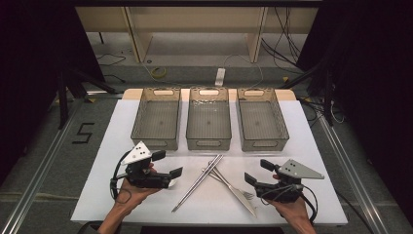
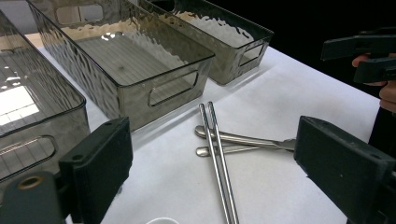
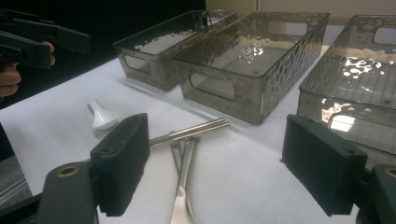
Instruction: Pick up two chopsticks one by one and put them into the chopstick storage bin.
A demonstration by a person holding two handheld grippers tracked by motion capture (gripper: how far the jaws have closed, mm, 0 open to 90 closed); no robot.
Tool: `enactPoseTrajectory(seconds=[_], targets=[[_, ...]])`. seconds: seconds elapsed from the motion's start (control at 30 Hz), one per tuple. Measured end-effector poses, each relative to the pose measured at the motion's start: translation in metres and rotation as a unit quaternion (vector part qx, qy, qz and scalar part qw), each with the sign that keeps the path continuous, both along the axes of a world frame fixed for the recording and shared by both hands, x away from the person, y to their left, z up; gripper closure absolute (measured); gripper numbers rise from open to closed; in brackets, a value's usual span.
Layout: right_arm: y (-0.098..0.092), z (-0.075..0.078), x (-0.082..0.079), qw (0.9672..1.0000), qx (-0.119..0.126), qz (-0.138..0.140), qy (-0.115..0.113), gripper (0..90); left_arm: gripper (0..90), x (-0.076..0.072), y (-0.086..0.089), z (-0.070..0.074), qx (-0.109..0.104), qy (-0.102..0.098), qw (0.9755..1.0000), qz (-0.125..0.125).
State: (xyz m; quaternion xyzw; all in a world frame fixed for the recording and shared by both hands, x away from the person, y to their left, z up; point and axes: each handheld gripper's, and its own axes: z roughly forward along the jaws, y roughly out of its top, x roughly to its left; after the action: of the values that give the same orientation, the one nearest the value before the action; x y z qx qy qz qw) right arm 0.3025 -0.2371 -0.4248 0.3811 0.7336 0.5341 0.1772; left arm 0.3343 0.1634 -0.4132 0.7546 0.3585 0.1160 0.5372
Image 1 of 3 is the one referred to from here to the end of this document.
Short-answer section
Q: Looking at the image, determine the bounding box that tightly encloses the left hand-held gripper black cable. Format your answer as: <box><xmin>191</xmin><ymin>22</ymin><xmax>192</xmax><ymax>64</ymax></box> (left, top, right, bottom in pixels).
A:
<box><xmin>109</xmin><ymin>150</ymin><xmax>132</xmax><ymax>205</ymax></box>

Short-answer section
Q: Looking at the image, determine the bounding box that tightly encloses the aluminium floor rail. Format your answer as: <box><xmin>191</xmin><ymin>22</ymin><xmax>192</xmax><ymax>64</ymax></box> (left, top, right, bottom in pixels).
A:
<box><xmin>0</xmin><ymin>97</ymin><xmax>82</xmax><ymax>234</ymax></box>
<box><xmin>318</xmin><ymin>115</ymin><xmax>389</xmax><ymax>234</ymax></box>

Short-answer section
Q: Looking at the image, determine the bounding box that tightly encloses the light wooden desk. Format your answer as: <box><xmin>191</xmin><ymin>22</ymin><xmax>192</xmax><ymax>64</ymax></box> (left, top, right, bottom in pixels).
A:
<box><xmin>75</xmin><ymin>6</ymin><xmax>319</xmax><ymax>64</ymax></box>

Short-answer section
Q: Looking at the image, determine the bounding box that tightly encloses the yellow cable coil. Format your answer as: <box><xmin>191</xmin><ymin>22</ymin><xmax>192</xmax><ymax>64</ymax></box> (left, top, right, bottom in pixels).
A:
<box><xmin>150</xmin><ymin>66</ymin><xmax>168</xmax><ymax>80</ymax></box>

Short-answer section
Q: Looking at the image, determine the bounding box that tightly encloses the white table mat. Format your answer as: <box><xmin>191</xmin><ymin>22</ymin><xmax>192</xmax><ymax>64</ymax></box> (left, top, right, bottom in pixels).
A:
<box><xmin>70</xmin><ymin>97</ymin><xmax>349</xmax><ymax>226</ymax></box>

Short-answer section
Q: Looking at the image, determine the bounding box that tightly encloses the right hand-held gripper black cable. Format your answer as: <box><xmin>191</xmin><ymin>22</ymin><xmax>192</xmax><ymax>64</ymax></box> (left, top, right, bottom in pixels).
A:
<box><xmin>259</xmin><ymin>183</ymin><xmax>319</xmax><ymax>225</ymax></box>

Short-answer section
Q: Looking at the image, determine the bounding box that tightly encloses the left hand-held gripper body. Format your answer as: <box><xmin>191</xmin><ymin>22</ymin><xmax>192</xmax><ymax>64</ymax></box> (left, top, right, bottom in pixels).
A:
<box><xmin>120</xmin><ymin>140</ymin><xmax>172</xmax><ymax>190</ymax></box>

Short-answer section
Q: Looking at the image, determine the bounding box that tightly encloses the black cable bundle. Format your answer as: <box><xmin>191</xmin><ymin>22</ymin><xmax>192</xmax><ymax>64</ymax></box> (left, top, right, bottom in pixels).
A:
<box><xmin>261</xmin><ymin>6</ymin><xmax>305</xmax><ymax>74</ymax></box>

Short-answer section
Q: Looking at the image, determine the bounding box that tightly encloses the person's left hand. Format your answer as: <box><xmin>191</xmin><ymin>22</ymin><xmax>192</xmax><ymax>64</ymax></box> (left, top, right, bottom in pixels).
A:
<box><xmin>113</xmin><ymin>177</ymin><xmax>164</xmax><ymax>211</ymax></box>

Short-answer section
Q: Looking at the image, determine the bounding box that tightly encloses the hand-held gripper black cable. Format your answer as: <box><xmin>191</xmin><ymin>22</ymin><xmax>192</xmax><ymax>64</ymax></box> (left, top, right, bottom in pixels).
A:
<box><xmin>259</xmin><ymin>183</ymin><xmax>319</xmax><ymax>225</ymax></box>
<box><xmin>109</xmin><ymin>150</ymin><xmax>132</xmax><ymax>205</ymax></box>

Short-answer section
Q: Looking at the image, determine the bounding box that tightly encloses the black metal stand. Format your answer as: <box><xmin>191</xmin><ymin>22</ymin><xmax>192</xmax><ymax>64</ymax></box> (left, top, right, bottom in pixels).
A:
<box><xmin>281</xmin><ymin>58</ymin><xmax>335</xmax><ymax>127</ymax></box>
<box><xmin>56</xmin><ymin>67</ymin><xmax>118</xmax><ymax>130</ymax></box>

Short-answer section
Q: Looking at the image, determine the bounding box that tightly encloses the person's right hand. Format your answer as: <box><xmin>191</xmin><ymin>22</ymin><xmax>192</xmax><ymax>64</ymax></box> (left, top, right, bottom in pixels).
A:
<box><xmin>266</xmin><ymin>195</ymin><xmax>312</xmax><ymax>222</ymax></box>

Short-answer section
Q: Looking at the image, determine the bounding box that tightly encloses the black curtain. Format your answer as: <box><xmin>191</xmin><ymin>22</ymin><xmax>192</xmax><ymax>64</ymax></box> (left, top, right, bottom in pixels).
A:
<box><xmin>0</xmin><ymin>0</ymin><xmax>106</xmax><ymax>186</ymax></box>
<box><xmin>296</xmin><ymin>0</ymin><xmax>413</xmax><ymax>225</ymax></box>

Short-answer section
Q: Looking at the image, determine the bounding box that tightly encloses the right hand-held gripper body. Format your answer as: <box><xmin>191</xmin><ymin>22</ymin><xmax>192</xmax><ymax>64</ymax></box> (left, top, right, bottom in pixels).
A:
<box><xmin>253</xmin><ymin>158</ymin><xmax>325</xmax><ymax>205</ymax></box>

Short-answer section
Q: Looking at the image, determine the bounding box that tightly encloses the white power strip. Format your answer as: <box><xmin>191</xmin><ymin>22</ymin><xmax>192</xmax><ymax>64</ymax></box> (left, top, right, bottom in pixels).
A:
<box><xmin>214</xmin><ymin>67</ymin><xmax>227</xmax><ymax>88</ymax></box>

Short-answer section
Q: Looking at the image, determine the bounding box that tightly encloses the white floor cable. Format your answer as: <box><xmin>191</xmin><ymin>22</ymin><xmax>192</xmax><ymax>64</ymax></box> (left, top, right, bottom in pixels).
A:
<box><xmin>223</xmin><ymin>53</ymin><xmax>265</xmax><ymax>89</ymax></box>

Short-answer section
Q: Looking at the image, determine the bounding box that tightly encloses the grey translucent plastic bin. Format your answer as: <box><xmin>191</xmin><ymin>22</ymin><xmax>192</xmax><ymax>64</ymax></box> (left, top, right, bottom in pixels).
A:
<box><xmin>185</xmin><ymin>86</ymin><xmax>233</xmax><ymax>151</ymax></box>
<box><xmin>130</xmin><ymin>87</ymin><xmax>182</xmax><ymax>151</ymax></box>
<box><xmin>236</xmin><ymin>87</ymin><xmax>290</xmax><ymax>152</ymax></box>

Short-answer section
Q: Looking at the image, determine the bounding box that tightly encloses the metal table knife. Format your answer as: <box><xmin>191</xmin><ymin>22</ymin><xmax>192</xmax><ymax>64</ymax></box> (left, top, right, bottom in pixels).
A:
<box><xmin>207</xmin><ymin>160</ymin><xmax>258</xmax><ymax>218</ymax></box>

